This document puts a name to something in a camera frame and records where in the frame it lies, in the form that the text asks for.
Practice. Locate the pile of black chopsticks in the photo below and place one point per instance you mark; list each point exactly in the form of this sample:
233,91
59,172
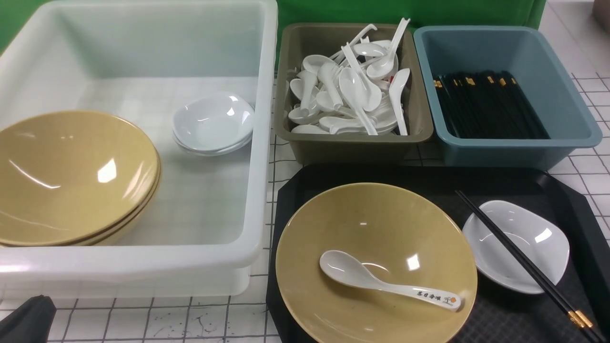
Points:
487,105

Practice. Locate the top yellow bowl in tub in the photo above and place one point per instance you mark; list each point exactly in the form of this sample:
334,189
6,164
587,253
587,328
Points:
75,134

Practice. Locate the white spoon right side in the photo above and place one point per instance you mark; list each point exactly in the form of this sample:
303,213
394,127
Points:
395,92

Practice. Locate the white dish in tub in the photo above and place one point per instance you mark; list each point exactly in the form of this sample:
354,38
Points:
217,121
224,151

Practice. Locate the lower white dish in tub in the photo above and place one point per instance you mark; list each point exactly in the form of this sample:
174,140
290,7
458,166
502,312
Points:
224,151

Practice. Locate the white printed soup spoon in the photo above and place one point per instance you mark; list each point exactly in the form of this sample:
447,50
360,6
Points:
347,270

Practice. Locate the large white plastic tub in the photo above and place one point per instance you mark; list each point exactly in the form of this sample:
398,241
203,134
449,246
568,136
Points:
142,60

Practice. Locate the white square sauce dish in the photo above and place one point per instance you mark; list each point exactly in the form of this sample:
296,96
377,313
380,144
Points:
541,241

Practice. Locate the lower yellow bowl in tub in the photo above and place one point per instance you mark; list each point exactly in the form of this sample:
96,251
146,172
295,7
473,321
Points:
143,212

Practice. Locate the black plastic serving tray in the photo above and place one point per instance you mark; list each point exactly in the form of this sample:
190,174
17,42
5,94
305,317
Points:
499,315

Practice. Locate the blue plastic chopstick bin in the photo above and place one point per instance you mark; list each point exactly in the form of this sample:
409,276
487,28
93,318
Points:
527,55

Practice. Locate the white spoon upright top right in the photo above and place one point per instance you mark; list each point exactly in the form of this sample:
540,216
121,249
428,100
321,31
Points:
382,68

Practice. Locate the white spoon long handle centre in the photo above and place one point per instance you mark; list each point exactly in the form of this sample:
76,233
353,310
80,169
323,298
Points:
360,93

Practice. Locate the yellow bowl in tub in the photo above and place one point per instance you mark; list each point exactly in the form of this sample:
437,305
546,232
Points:
143,212
75,134

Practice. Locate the white spoon left side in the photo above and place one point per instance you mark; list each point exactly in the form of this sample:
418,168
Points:
309,81

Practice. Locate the olive plastic spoon bin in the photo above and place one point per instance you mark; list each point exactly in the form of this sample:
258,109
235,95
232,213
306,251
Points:
305,38

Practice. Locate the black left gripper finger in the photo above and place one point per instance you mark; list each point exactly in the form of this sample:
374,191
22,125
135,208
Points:
29,323

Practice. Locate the yellow noodle bowl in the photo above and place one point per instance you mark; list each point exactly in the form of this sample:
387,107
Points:
399,236

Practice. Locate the black chopstick gold tip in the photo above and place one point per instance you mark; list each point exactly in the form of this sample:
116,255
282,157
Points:
523,252
576,316

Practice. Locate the green backdrop cloth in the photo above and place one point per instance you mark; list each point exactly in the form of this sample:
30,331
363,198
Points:
526,13

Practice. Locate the top white dish in tub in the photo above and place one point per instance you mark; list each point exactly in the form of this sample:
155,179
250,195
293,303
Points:
217,121

